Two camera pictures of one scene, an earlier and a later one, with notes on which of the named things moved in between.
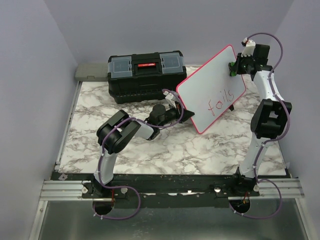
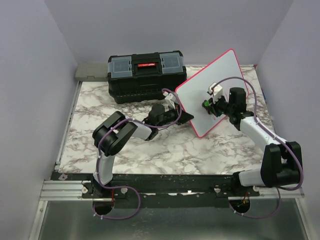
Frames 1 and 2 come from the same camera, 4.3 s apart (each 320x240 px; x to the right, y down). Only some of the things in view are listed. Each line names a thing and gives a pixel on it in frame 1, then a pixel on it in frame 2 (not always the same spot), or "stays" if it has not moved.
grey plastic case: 92,72 stays
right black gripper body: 243,63 to 220,106
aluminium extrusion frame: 59,190 stays
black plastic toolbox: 143,77 stays
